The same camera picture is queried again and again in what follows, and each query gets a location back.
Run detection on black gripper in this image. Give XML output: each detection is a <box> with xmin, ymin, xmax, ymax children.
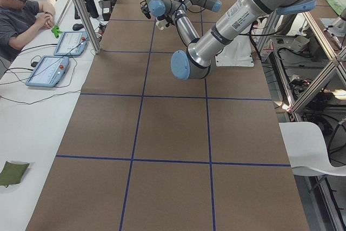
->
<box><xmin>162</xmin><ymin>15</ymin><xmax>174</xmax><ymax>26</ymax></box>

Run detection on white plastic mug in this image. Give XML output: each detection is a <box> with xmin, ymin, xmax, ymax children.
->
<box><xmin>156</xmin><ymin>20</ymin><xmax>166</xmax><ymax>31</ymax></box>

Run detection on black water bottle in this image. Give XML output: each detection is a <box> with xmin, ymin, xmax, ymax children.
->
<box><xmin>84</xmin><ymin>0</ymin><xmax>99</xmax><ymax>18</ymax></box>

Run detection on black computer mouse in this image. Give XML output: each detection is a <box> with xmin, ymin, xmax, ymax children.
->
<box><xmin>72</xmin><ymin>23</ymin><xmax>84</xmax><ymax>31</ymax></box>

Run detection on far blue teach pendant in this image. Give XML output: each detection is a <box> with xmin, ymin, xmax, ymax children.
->
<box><xmin>54</xmin><ymin>31</ymin><xmax>88</xmax><ymax>56</ymax></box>

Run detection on blue teach pendant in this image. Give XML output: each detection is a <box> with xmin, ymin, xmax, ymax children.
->
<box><xmin>25</xmin><ymin>56</ymin><xmax>70</xmax><ymax>88</ymax></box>
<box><xmin>54</xmin><ymin>31</ymin><xmax>88</xmax><ymax>56</ymax></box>

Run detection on green plastic clip tool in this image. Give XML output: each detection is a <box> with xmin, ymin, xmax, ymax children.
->
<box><xmin>51</xmin><ymin>25</ymin><xmax>63</xmax><ymax>38</ymax></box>

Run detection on near blue teach pendant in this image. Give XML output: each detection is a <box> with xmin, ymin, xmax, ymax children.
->
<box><xmin>25</xmin><ymin>56</ymin><xmax>70</xmax><ymax>88</ymax></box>

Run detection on person in grey shirt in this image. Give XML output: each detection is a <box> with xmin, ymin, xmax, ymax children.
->
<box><xmin>1</xmin><ymin>0</ymin><xmax>55</xmax><ymax>63</ymax></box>

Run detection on white chair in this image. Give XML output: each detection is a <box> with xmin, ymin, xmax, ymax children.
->
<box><xmin>279</xmin><ymin>122</ymin><xmax>345</xmax><ymax>177</ymax></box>

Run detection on green cloth pouch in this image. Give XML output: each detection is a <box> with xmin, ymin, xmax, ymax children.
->
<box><xmin>1</xmin><ymin>161</ymin><xmax>30</xmax><ymax>187</ymax></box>

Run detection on aluminium frame post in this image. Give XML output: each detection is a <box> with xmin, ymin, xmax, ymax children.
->
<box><xmin>72</xmin><ymin>0</ymin><xmax>101</xmax><ymax>54</ymax></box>

